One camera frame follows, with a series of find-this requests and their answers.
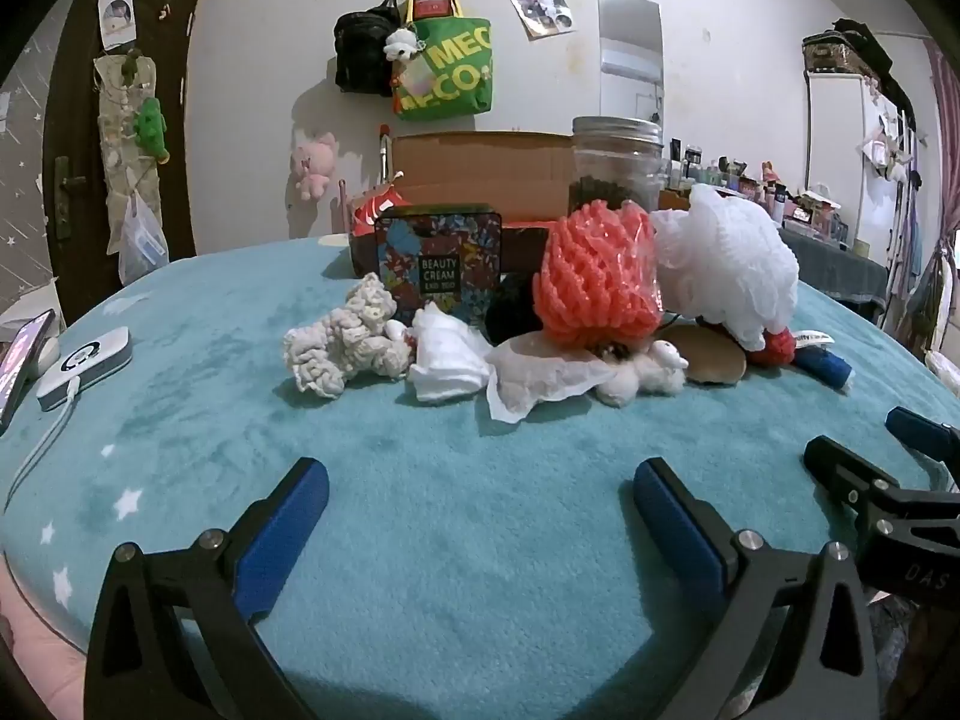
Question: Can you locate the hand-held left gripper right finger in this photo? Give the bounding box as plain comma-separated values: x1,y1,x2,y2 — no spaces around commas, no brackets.
632,457,880,720

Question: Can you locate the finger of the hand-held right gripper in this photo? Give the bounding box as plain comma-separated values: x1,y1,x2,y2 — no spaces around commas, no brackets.
885,405,960,462
802,435,901,522

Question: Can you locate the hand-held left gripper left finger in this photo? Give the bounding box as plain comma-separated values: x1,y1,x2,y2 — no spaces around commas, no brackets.
84,456,331,720

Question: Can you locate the blue foam roll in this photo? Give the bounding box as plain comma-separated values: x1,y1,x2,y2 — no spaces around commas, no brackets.
793,349,854,391

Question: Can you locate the white fluffy hair clip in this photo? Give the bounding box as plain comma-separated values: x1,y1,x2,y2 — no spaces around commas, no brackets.
596,340,687,407

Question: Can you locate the round brown pad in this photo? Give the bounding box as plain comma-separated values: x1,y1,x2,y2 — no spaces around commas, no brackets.
664,322,749,385

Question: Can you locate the cream knitted scrunchie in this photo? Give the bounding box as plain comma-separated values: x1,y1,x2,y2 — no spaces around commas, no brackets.
283,274,413,400

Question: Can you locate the translucent paper sheet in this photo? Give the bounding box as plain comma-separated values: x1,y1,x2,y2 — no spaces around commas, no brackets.
484,332,623,422

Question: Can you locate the white mesh bath pouf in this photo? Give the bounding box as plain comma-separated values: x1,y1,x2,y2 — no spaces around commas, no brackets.
649,184,800,352

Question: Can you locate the white cloth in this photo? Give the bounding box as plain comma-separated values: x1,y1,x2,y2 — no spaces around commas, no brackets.
407,302,492,402

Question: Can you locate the coral mesh bath pouf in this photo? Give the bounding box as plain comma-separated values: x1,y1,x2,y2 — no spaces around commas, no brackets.
532,199,665,350

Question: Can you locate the cardboard box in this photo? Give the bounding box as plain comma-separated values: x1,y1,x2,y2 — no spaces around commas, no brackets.
349,131,691,278

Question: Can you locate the dark cloth table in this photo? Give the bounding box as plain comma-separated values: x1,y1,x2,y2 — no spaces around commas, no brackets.
780,229,890,323

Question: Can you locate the white power bank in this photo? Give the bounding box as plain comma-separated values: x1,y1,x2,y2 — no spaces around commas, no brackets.
36,326,134,413

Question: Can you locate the white cabinet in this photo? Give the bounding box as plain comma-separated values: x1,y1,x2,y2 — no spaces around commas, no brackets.
802,67,920,263

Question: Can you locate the row of cosmetics bottles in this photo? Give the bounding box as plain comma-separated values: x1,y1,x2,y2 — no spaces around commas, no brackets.
664,136,871,252

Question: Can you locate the pink curtain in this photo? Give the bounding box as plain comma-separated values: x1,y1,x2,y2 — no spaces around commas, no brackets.
926,37,960,241

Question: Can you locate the smartphone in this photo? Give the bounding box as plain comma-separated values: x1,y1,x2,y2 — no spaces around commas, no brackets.
0,309,57,428

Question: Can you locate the colourful printed tin box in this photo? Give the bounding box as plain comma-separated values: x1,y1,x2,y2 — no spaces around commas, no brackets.
373,204,503,327

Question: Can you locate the clear plastic bag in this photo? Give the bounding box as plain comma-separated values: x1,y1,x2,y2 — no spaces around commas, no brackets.
118,191,170,282

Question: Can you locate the brown door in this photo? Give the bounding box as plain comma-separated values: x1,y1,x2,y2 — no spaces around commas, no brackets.
41,0,215,323

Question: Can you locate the pink plush toy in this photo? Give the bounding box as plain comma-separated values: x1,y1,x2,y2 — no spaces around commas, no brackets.
291,131,338,202

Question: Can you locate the large glass jar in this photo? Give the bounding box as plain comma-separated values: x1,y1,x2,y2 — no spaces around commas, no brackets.
571,116,667,215

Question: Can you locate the dark bag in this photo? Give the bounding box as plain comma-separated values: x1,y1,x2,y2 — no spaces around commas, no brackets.
802,17,893,76

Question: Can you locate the hanging door organizer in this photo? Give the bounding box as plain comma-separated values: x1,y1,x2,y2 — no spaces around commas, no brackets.
94,49,162,241

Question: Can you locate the green plush toy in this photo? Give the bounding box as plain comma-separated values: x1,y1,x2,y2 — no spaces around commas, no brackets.
133,97,172,164

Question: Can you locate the black backpack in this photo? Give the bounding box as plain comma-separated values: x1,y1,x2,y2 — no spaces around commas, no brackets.
334,0,402,98

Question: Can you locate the green tote bag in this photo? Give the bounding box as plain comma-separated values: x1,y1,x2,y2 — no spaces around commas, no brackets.
391,0,494,122

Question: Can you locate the photo on door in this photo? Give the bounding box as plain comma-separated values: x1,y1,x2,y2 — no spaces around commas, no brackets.
97,0,136,53

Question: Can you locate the white cable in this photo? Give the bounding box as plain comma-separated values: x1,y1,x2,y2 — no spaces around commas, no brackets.
4,382,80,515

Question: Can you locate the door handle plate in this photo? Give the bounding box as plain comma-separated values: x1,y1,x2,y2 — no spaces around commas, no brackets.
54,156,95,241

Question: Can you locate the wall mirror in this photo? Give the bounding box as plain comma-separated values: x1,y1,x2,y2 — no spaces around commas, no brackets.
598,0,666,125

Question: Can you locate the wall photo poster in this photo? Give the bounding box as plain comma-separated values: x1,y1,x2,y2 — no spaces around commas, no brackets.
504,0,577,41

